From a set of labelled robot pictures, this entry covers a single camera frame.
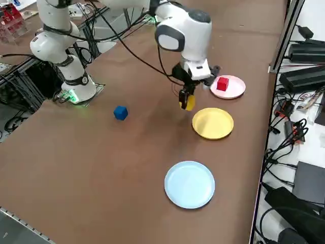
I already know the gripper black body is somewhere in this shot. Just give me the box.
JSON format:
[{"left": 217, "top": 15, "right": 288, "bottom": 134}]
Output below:
[{"left": 172, "top": 63, "right": 204, "bottom": 90}]

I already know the yellow cube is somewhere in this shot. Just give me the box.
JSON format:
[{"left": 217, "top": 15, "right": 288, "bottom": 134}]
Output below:
[{"left": 179, "top": 95, "right": 197, "bottom": 111}]

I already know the red cube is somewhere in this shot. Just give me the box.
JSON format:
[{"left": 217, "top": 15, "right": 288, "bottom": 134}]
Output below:
[{"left": 216, "top": 77, "right": 230, "bottom": 92}]

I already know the blue cube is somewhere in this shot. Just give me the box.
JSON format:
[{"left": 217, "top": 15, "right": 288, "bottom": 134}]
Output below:
[{"left": 113, "top": 105, "right": 128, "bottom": 121}]

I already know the yellow plate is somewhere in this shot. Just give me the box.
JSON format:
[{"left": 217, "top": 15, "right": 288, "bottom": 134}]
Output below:
[{"left": 191, "top": 107, "right": 234, "bottom": 140}]

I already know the white plate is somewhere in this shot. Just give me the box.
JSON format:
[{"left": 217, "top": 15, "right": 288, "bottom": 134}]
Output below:
[{"left": 210, "top": 75, "right": 246, "bottom": 100}]

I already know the light blue plate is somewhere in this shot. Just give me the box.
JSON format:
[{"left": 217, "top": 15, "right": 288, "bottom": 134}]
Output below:
[{"left": 164, "top": 160, "right": 216, "bottom": 210}]

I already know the orange and black device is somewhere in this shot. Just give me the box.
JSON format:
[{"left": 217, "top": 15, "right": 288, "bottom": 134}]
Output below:
[
  {"left": 284, "top": 119, "right": 308, "bottom": 145},
  {"left": 275, "top": 99, "right": 296, "bottom": 118}
]

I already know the large black power brick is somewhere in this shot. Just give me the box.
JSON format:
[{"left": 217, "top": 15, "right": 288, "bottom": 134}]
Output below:
[
  {"left": 288, "top": 43, "right": 325, "bottom": 65},
  {"left": 279, "top": 65, "right": 325, "bottom": 94}
]

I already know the small black power adapter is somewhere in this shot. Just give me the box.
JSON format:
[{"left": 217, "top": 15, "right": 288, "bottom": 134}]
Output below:
[{"left": 297, "top": 25, "right": 314, "bottom": 39}]

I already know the white power strip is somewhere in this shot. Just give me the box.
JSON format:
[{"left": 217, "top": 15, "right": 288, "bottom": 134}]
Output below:
[{"left": 68, "top": 5, "right": 85, "bottom": 19}]

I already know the grey flat box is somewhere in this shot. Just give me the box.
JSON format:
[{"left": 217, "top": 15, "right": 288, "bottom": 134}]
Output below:
[{"left": 294, "top": 161, "right": 325, "bottom": 204}]

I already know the black bag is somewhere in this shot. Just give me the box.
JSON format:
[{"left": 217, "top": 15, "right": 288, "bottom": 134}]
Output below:
[{"left": 264, "top": 187, "right": 325, "bottom": 244}]

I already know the clear box with red parts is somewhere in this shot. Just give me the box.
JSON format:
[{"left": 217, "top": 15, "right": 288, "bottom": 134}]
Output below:
[{"left": 0, "top": 5, "right": 31, "bottom": 44}]

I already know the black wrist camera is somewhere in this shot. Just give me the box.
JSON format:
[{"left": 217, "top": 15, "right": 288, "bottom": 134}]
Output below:
[{"left": 203, "top": 65, "right": 221, "bottom": 86}]

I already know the long black cable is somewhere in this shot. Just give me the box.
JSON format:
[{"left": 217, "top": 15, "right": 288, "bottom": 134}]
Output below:
[{"left": 92, "top": 0, "right": 180, "bottom": 83}]

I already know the aluminium profile post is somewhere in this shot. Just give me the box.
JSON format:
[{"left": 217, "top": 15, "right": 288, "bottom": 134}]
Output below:
[{"left": 268, "top": 0, "right": 305, "bottom": 74}]

